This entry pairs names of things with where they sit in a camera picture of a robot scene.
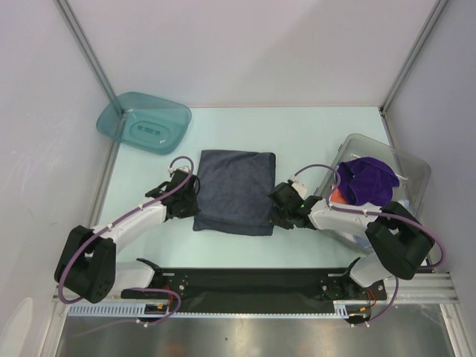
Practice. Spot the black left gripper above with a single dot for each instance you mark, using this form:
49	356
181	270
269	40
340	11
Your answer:
193	210

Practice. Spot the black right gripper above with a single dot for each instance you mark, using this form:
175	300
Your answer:
277	204

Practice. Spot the dark grey-blue towel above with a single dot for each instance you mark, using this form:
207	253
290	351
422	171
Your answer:
233	196

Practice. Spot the purple towel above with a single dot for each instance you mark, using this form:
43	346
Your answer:
367	180

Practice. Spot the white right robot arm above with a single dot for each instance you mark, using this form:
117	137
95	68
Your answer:
399	242

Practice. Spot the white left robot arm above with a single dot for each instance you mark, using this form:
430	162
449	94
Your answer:
87	267

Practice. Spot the orange towel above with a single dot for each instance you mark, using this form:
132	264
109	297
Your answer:
338	198

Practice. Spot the light blue towel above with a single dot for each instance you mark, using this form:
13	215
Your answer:
364	242

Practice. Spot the teal plastic bin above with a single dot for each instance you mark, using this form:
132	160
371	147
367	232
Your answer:
145	122

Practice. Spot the clear plastic bin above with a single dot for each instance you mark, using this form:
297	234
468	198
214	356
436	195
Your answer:
413	173

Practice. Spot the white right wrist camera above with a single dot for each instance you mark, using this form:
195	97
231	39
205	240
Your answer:
300	189

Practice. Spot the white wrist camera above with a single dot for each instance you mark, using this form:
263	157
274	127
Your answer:
185	170
300	189

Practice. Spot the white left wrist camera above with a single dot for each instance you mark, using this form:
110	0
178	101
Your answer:
185	170

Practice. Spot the grey slotted cable duct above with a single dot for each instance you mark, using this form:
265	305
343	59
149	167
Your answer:
143	310

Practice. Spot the aluminium rail frame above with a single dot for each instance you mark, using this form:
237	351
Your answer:
420	323

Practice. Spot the left aluminium corner post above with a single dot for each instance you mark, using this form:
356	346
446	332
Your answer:
73	24

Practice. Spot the aluminium corner post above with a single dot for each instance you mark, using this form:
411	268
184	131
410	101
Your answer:
413	55
73	24

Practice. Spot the right aluminium corner post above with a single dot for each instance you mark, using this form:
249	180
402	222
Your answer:
413	55

